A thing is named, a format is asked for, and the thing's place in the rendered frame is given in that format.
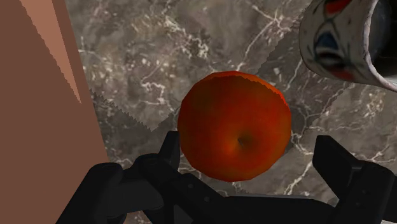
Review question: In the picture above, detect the white patterned ceramic cup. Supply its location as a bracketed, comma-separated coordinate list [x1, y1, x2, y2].
[298, 0, 397, 93]

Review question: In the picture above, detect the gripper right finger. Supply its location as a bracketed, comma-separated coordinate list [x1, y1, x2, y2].
[312, 134, 397, 224]

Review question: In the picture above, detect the red apple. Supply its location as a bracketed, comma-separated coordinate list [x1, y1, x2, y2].
[177, 70, 293, 183]

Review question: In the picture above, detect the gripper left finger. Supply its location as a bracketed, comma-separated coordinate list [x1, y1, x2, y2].
[57, 130, 225, 224]

